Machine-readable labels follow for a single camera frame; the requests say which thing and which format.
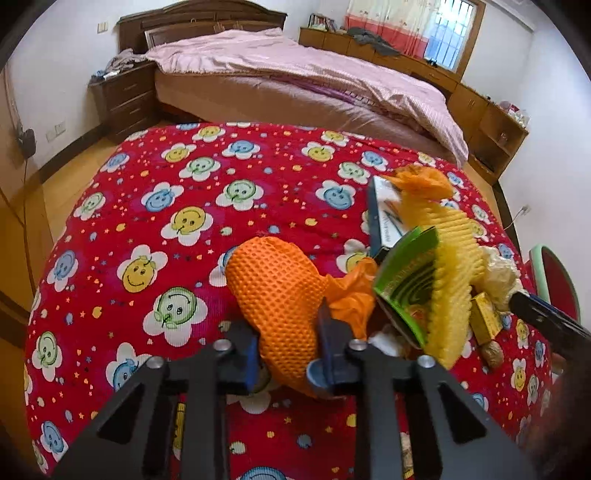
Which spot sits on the pale plastic wrap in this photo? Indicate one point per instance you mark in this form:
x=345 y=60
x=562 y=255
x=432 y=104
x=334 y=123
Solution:
x=501 y=274

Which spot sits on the small items on cabinet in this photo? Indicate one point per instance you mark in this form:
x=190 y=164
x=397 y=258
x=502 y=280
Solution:
x=515 y=113

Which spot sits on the wooden bed with pink blanket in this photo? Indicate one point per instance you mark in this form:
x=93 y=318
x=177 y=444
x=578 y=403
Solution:
x=300 y=60

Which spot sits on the pink white curtain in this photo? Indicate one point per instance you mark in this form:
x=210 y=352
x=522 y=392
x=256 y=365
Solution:
x=388 y=23

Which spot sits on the blue white carton box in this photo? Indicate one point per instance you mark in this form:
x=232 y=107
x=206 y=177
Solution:
x=385 y=221

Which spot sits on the white wall switch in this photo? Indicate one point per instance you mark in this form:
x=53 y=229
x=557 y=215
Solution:
x=102 y=26

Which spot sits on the white tissue wad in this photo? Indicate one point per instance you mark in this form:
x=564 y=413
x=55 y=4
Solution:
x=388 y=342

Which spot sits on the barred window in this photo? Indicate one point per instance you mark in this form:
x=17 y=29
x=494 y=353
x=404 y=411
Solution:
x=450 y=32

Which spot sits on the brown bed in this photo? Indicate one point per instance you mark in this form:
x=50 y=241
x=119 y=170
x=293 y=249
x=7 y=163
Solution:
x=258 y=99

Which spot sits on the row of books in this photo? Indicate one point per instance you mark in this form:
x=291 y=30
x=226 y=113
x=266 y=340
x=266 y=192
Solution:
x=322 y=22

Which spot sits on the red bin with green rim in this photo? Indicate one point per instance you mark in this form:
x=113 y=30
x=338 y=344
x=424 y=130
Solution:
x=561 y=281

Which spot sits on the dark grey clothes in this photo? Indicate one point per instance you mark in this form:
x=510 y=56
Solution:
x=371 y=39

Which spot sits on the orange plastic bag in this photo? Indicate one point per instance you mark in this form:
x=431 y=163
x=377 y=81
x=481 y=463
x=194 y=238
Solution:
x=353 y=295

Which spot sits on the red smiley flower blanket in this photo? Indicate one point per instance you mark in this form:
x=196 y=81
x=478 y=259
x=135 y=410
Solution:
x=277 y=184

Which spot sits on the orange foam fruit net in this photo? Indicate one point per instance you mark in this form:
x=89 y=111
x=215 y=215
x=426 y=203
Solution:
x=277 y=300

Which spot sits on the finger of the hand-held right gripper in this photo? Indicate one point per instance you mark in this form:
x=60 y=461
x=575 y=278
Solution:
x=540 y=316

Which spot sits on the dark wooden nightstand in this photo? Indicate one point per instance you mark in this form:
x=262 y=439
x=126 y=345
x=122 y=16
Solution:
x=124 y=101

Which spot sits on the long wooden cabinet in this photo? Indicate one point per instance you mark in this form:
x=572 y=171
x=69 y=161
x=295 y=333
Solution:
x=466 y=106

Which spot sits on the brown walnut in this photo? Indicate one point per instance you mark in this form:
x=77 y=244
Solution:
x=492 y=354

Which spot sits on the dark wooden headboard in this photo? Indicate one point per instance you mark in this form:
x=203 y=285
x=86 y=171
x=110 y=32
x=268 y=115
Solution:
x=194 y=18

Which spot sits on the small yellow box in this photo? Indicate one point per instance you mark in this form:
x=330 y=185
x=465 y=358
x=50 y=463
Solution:
x=485 y=318

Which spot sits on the white wall socket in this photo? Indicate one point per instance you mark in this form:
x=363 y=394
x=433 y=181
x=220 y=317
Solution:
x=55 y=131

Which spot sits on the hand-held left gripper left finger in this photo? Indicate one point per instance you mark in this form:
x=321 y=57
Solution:
x=249 y=362

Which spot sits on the pile of clothes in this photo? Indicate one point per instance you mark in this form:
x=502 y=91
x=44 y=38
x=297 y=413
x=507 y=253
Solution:
x=122 y=62

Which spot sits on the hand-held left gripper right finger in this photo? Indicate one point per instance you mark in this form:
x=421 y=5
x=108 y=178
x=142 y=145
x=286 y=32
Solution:
x=329 y=341

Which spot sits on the yellow foam fruit net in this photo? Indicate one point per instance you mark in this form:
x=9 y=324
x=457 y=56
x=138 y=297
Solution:
x=450 y=277

